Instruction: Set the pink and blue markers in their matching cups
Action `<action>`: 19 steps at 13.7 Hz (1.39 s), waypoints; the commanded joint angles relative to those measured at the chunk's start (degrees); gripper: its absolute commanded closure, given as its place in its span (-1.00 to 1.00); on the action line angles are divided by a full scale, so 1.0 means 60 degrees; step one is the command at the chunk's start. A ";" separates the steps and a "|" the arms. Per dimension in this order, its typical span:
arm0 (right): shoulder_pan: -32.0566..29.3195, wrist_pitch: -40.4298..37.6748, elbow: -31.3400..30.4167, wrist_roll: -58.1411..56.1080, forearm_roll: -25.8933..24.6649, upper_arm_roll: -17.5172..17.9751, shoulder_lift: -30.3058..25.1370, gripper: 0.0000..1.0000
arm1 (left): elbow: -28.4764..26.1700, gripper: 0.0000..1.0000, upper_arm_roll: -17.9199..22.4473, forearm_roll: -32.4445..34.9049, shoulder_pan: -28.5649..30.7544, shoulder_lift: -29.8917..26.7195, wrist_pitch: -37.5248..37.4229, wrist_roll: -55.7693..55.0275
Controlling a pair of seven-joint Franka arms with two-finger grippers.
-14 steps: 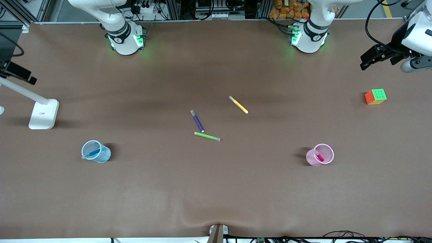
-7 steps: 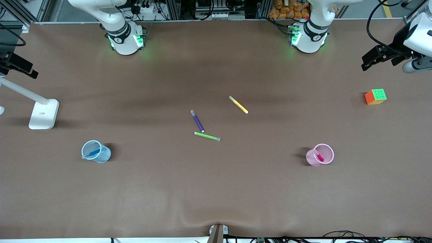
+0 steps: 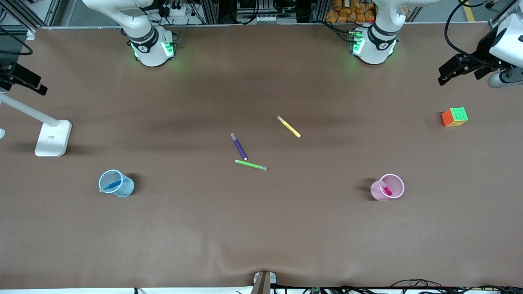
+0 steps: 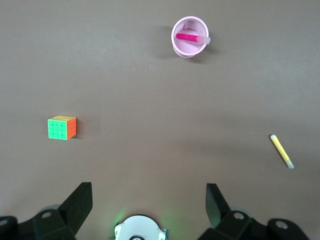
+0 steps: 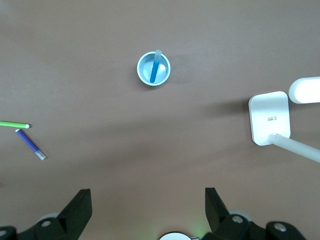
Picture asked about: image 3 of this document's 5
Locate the colourful puzzle cube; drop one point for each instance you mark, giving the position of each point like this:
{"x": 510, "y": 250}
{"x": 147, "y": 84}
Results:
{"x": 454, "y": 117}

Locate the pink mesh cup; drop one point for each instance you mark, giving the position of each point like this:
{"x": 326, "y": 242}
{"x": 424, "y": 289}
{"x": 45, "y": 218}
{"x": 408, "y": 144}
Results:
{"x": 376, "y": 192}

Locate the orange snack bags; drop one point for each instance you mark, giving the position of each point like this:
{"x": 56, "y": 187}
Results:
{"x": 347, "y": 14}

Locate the blue mesh cup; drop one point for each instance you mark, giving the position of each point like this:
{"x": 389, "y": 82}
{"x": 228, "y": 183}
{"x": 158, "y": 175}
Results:
{"x": 124, "y": 191}

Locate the blue marker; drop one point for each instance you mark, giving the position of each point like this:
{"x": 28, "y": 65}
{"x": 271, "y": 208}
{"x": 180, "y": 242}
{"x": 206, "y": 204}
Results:
{"x": 112, "y": 184}

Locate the white power strip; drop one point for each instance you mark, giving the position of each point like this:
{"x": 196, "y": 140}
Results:
{"x": 276, "y": 18}

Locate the pink marker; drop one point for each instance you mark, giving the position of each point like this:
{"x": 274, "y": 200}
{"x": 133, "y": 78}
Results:
{"x": 387, "y": 190}

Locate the yellow marker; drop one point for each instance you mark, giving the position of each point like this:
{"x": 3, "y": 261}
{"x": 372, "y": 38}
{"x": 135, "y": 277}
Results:
{"x": 289, "y": 127}

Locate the metal table clamp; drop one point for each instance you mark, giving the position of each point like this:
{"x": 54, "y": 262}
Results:
{"x": 263, "y": 283}

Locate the purple marker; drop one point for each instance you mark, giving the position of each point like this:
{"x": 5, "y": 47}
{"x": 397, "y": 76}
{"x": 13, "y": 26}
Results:
{"x": 239, "y": 147}

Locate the green marker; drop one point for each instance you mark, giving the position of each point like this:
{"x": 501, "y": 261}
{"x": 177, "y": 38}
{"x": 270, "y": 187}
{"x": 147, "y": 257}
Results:
{"x": 250, "y": 164}

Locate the white desk lamp stand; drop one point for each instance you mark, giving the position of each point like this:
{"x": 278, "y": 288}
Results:
{"x": 53, "y": 139}

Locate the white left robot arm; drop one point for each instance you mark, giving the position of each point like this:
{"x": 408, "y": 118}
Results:
{"x": 374, "y": 45}

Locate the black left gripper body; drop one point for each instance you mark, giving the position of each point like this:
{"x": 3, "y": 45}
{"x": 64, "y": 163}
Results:
{"x": 483, "y": 52}

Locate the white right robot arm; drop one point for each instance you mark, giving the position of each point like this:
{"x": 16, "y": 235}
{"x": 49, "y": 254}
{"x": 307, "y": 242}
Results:
{"x": 149, "y": 49}

